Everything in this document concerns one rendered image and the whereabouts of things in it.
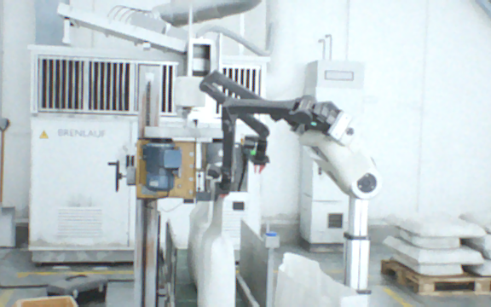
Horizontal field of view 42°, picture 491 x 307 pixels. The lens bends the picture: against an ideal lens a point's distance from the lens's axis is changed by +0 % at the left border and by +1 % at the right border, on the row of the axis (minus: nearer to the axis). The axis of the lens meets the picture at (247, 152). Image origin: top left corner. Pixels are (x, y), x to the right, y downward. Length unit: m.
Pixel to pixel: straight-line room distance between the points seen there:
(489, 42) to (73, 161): 5.29
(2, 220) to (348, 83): 4.09
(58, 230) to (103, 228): 0.42
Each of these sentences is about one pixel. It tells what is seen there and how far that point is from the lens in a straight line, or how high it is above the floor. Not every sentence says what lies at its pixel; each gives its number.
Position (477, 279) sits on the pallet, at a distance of 6.11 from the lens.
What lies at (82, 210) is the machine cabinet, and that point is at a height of 0.56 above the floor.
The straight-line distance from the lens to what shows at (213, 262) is 3.39.
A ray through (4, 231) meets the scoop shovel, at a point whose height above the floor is 0.17.
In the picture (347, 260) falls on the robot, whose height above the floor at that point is 0.82.
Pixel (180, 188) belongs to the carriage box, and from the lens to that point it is 3.56.
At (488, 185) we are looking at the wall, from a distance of 8.75.
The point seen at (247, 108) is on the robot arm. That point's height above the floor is 1.52.
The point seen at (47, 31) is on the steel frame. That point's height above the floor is 2.32.
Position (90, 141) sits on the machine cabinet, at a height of 1.21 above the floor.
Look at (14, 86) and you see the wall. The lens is 7.69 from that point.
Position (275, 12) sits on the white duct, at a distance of 6.80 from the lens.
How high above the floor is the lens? 1.47
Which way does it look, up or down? 3 degrees down
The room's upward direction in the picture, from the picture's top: 2 degrees clockwise
